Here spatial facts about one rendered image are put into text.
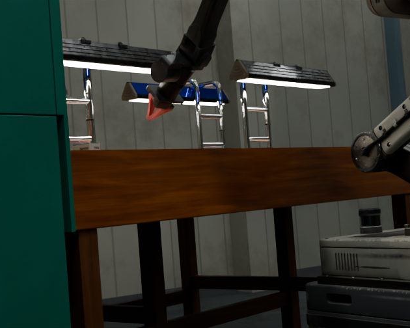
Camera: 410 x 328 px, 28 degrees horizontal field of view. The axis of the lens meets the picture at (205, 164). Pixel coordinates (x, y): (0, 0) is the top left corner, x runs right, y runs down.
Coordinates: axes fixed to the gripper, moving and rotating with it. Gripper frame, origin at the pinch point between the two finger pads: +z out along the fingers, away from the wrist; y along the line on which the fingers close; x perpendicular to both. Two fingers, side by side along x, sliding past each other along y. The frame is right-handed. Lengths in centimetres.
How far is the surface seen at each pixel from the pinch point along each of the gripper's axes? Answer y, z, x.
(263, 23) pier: -264, 63, -156
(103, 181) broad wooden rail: 30.9, 0.8, 21.6
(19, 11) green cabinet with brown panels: 55, -26, -5
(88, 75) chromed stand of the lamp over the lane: -10.3, 16.1, -36.0
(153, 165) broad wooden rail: 13.4, -1.1, 19.0
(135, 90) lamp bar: -69, 44, -62
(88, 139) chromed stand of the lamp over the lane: -8.6, 29.2, -20.3
